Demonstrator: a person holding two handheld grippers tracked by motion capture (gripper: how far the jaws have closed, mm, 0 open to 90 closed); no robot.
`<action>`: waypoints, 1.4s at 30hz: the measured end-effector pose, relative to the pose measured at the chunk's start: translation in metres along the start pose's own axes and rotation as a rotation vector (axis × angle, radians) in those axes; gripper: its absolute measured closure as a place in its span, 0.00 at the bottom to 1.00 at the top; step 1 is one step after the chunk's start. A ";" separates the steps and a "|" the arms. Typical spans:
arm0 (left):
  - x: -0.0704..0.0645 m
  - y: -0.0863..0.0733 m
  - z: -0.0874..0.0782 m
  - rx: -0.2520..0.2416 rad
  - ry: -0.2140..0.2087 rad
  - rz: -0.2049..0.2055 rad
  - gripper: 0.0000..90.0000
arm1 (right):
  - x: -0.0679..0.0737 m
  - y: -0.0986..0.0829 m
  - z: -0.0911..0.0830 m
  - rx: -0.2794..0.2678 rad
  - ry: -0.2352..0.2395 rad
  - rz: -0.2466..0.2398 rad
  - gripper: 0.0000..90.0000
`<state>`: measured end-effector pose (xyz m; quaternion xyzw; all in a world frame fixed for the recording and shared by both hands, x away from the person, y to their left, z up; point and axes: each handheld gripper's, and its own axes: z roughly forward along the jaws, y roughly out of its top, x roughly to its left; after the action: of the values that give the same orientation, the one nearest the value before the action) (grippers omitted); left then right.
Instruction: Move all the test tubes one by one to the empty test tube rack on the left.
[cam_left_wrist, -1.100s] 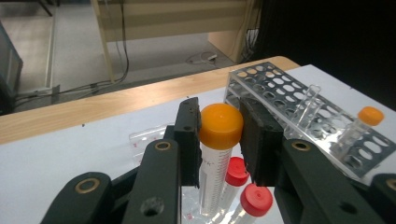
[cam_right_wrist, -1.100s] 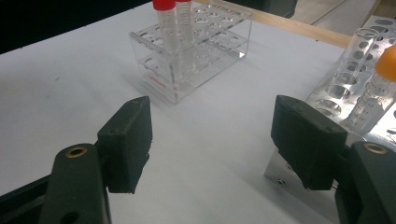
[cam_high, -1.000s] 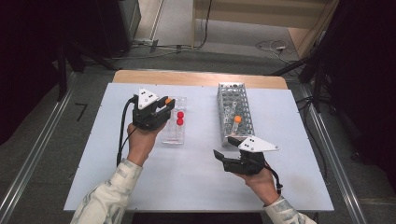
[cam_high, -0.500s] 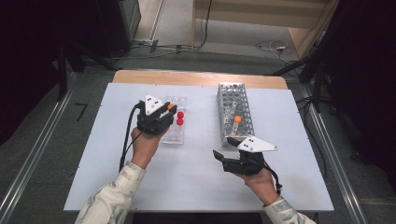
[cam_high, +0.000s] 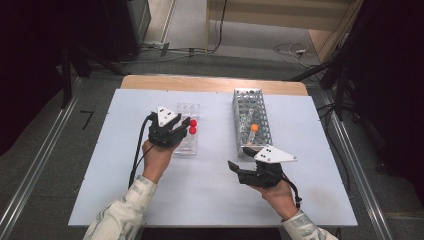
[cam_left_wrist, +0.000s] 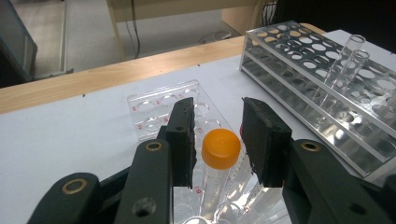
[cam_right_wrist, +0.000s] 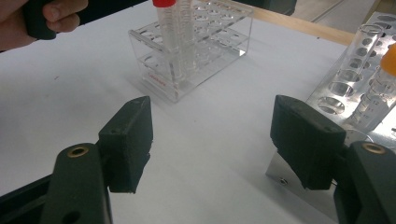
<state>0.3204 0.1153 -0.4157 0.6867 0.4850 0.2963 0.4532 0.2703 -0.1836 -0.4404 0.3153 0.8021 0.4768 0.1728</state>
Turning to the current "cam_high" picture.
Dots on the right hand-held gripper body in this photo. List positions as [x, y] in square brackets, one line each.
[263, 176]

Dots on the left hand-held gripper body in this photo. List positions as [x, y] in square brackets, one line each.
[163, 135]

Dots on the red capped test tube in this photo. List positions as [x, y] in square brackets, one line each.
[192, 130]
[193, 122]

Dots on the clear plastic tube rack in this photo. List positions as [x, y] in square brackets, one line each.
[188, 146]

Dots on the orange capped test tube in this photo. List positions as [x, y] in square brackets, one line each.
[254, 127]

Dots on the metal test tube rack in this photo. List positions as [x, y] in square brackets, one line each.
[248, 103]

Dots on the person's left hand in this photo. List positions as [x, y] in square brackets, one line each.
[156, 160]

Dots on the person's right hand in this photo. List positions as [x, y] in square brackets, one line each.
[280, 200]

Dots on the wooden table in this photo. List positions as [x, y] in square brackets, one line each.
[200, 83]

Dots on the black metal stand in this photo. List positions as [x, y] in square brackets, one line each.
[67, 83]

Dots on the black tripod stand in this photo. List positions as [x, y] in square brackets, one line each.
[338, 86]

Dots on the dark cabinet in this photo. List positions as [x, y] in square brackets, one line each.
[138, 20]

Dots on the light wooden cabinet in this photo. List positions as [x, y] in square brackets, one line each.
[266, 20]

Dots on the aluminium floor rail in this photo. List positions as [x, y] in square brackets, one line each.
[36, 166]
[360, 176]

